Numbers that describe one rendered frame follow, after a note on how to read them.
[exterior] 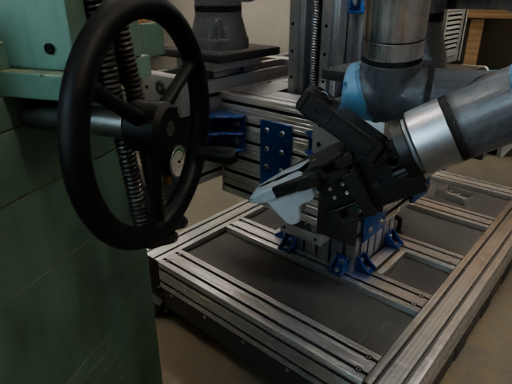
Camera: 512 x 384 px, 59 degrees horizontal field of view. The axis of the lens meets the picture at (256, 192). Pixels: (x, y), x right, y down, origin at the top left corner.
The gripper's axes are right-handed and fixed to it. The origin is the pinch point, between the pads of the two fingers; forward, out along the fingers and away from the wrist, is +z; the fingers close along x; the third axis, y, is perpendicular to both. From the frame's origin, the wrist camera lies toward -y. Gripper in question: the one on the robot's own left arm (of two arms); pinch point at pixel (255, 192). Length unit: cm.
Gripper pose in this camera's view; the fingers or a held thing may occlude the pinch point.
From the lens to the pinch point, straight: 58.9
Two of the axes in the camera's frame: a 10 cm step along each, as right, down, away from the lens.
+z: -8.3, 3.5, 4.3
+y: 4.8, 8.5, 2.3
